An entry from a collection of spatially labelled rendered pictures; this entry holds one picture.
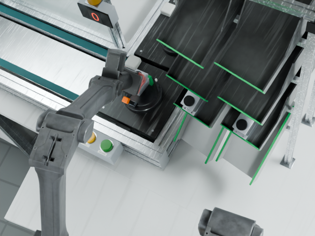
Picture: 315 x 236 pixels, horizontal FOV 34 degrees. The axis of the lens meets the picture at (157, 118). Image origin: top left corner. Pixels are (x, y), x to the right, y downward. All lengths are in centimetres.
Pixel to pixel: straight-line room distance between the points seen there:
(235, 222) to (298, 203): 83
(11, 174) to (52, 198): 180
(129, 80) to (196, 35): 44
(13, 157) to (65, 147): 191
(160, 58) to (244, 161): 50
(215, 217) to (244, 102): 45
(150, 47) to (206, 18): 71
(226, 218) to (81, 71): 117
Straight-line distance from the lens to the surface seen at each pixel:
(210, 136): 161
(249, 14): 118
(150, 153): 170
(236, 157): 161
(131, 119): 175
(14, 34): 216
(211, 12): 120
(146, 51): 188
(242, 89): 130
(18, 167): 294
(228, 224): 91
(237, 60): 117
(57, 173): 108
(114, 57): 149
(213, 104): 146
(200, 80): 133
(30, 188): 188
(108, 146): 172
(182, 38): 121
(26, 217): 186
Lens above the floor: 251
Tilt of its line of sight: 62 degrees down
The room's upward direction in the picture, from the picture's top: 19 degrees counter-clockwise
